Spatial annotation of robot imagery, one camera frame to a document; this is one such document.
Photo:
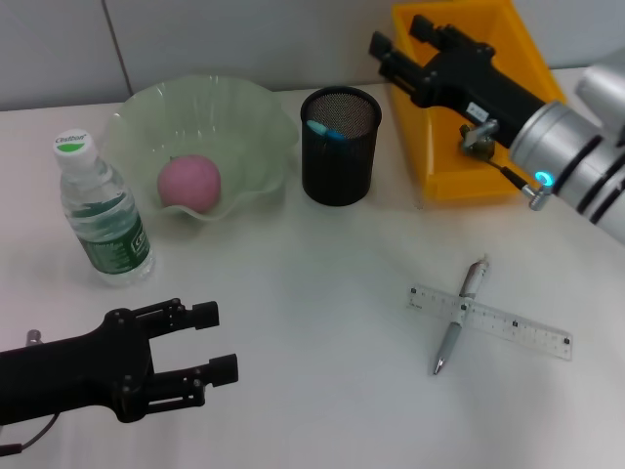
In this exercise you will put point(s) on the green plastic wrapper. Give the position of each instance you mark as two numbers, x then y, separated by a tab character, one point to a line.
486	147

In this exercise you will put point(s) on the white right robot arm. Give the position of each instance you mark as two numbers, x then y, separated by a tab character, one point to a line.
561	137

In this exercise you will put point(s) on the yellow plastic bin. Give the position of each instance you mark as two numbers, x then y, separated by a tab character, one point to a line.
425	146

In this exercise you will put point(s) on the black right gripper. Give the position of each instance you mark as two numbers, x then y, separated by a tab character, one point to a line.
469	83

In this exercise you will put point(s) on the silver grey pen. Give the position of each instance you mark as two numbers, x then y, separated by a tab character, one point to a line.
454	332

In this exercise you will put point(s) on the clear water bottle green label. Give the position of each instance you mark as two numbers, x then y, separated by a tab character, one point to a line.
107	234

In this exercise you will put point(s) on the pink peach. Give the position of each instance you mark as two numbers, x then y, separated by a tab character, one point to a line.
190	183

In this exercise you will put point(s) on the black mesh pen holder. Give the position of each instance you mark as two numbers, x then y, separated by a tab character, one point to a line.
337	171

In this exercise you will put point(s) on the blue scissors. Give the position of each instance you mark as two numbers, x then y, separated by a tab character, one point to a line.
324	131

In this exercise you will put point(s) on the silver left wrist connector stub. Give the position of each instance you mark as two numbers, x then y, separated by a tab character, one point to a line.
34	337

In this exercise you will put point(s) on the green translucent wavy fruit plate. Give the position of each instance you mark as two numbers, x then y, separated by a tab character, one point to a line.
195	112

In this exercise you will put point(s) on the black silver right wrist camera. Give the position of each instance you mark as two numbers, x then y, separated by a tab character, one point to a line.
603	93

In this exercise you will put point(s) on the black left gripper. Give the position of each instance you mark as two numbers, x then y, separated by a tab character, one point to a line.
73	376

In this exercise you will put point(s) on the clear plastic ruler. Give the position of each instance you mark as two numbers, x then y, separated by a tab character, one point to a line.
517	327

